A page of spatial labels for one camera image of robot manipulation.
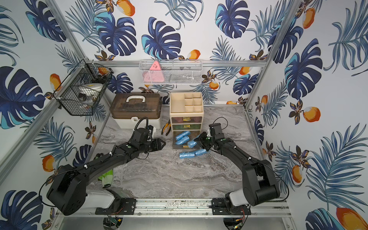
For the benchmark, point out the beige drawer organizer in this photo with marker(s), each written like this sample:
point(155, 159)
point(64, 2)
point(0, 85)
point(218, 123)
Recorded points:
point(186, 112)

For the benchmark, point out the clear wall tray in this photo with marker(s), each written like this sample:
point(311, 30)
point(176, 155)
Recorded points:
point(184, 72)

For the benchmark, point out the yellow black pliers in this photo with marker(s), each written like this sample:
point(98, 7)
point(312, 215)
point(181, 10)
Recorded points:
point(166, 129)

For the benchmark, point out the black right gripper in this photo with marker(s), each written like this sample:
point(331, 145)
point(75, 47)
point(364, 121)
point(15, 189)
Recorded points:
point(200, 140)

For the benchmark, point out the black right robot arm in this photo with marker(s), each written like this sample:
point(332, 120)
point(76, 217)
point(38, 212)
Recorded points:
point(259, 182)

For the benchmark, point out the pink triangle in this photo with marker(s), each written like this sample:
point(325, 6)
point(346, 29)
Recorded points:
point(154, 74)

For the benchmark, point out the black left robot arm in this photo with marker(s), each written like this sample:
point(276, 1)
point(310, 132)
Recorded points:
point(68, 191)

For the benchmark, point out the blue roll top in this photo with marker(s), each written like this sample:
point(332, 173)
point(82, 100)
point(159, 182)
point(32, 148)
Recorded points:
point(200, 152)

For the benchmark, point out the white tape roll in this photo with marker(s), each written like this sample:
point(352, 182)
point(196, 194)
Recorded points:
point(93, 88)

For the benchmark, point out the brown lidded storage box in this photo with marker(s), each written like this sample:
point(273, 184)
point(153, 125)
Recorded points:
point(128, 108)

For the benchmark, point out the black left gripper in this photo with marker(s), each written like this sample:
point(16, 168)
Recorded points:
point(156, 143)

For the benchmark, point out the clear lowest drawer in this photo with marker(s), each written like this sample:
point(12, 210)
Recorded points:
point(194, 134)

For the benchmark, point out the black wire basket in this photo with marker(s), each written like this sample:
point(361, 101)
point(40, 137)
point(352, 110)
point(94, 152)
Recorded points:
point(87, 83)

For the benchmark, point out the green work glove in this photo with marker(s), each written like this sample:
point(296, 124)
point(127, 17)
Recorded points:
point(106, 179)

